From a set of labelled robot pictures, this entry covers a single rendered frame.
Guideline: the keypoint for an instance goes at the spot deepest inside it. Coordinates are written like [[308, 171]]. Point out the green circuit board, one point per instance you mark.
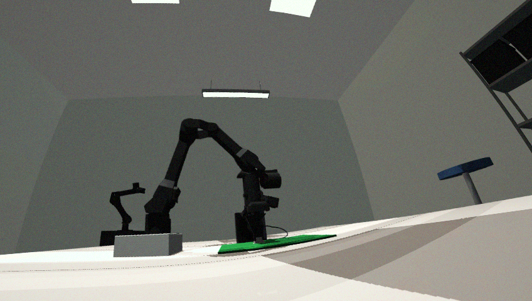
[[260, 244]]

